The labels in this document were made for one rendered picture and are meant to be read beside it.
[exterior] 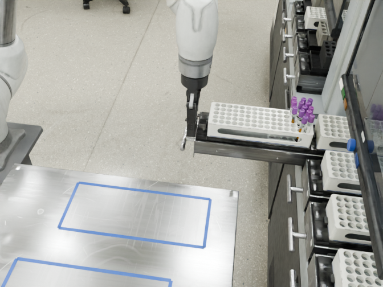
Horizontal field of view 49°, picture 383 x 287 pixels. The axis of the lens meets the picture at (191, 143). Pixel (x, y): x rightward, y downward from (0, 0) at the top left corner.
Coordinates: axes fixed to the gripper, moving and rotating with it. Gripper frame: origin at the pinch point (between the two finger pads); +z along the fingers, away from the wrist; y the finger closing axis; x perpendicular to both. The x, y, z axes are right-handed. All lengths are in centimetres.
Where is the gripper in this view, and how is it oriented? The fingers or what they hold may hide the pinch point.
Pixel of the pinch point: (192, 127)
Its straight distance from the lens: 126.7
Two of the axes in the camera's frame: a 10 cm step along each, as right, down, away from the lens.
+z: -0.3, 7.2, 6.9
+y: 1.4, -6.8, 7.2
